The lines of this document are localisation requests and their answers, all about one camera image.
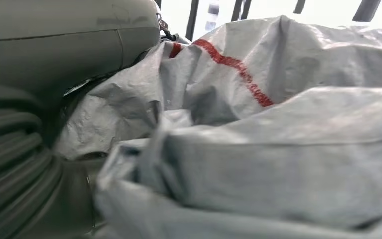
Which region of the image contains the grey package with red print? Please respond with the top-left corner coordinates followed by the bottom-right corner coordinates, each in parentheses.
top-left (53, 14), bottom-right (382, 239)

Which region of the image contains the black metal frame bar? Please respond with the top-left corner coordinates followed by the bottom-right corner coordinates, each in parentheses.
top-left (185, 0), bottom-right (200, 42)
top-left (352, 0), bottom-right (382, 23)
top-left (292, 0), bottom-right (307, 15)
top-left (230, 0), bottom-right (253, 22)

